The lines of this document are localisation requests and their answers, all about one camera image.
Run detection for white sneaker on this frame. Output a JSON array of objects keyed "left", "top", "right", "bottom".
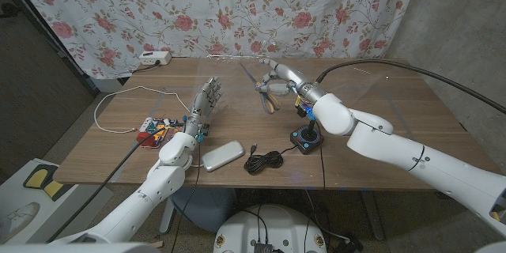
[{"left": 0, "top": 202, "right": 41, "bottom": 243}]

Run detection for white table leg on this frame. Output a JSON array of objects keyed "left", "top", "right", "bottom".
[{"left": 159, "top": 196, "right": 175, "bottom": 234}]

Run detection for black frame bar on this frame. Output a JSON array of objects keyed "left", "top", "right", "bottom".
[{"left": 0, "top": 0, "right": 100, "bottom": 96}]

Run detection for thin black left wrist cable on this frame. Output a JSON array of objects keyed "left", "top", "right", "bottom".
[{"left": 169, "top": 142, "right": 203, "bottom": 253}]

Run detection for white floor platform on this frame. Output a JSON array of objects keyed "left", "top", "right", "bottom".
[{"left": 0, "top": 157, "right": 114, "bottom": 246}]

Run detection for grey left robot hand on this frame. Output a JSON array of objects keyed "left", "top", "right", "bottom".
[{"left": 183, "top": 76, "right": 224, "bottom": 138}]

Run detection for white floor cable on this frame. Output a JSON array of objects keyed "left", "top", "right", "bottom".
[{"left": 306, "top": 189, "right": 351, "bottom": 243}]

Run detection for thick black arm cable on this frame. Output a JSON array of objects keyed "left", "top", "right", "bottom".
[
  {"left": 315, "top": 59, "right": 506, "bottom": 115},
  {"left": 46, "top": 126, "right": 171, "bottom": 243}
]

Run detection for grey table leg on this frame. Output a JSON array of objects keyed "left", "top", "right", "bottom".
[{"left": 359, "top": 190, "right": 385, "bottom": 241}]

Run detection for transparent cling film sheet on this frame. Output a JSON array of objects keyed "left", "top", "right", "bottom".
[{"left": 195, "top": 55, "right": 383, "bottom": 119}]

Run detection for black joystick controller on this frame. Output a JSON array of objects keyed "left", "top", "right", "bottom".
[{"left": 289, "top": 119, "right": 326, "bottom": 156}]

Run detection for yellow black foot pedal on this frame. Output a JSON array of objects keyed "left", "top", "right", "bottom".
[
  {"left": 22, "top": 164, "right": 59, "bottom": 190},
  {"left": 42, "top": 180, "right": 78, "bottom": 202}
]

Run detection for thin white cable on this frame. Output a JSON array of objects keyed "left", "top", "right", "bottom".
[{"left": 93, "top": 85, "right": 206, "bottom": 168}]

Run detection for colourful electronic circuit kit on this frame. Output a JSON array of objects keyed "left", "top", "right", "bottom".
[{"left": 136, "top": 116, "right": 182, "bottom": 150}]

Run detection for white power strip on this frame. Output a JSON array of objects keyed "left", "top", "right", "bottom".
[{"left": 138, "top": 51, "right": 172, "bottom": 66}]

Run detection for black floor adapter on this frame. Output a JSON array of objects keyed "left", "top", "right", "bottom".
[{"left": 335, "top": 236, "right": 364, "bottom": 253}]

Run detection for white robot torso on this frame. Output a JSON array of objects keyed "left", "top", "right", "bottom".
[{"left": 213, "top": 204, "right": 328, "bottom": 253}]

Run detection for black power strip cord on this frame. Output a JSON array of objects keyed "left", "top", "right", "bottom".
[{"left": 132, "top": 59, "right": 162, "bottom": 74}]

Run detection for grey orange handled scissors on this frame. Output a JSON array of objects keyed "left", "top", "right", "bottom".
[{"left": 239, "top": 62, "right": 281, "bottom": 115}]

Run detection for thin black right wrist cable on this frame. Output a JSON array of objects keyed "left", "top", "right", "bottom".
[{"left": 315, "top": 120, "right": 327, "bottom": 191}]

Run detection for grey finned box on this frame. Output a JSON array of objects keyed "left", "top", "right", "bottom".
[{"left": 252, "top": 240, "right": 274, "bottom": 253}]

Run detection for floral backdrop cloth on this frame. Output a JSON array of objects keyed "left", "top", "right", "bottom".
[{"left": 6, "top": 0, "right": 424, "bottom": 80}]

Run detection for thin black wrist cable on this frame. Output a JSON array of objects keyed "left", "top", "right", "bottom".
[
  {"left": 169, "top": 142, "right": 203, "bottom": 253},
  {"left": 315, "top": 120, "right": 327, "bottom": 191}
]

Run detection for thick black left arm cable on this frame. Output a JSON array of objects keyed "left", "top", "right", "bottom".
[{"left": 46, "top": 126, "right": 171, "bottom": 243}]

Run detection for black coiled USB cable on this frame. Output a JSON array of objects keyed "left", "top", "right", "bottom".
[{"left": 243, "top": 143, "right": 298, "bottom": 176}]

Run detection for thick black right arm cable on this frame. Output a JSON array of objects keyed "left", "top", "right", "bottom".
[{"left": 315, "top": 59, "right": 506, "bottom": 115}]

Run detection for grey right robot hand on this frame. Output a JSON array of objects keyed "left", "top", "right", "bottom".
[{"left": 259, "top": 58, "right": 328, "bottom": 104}]

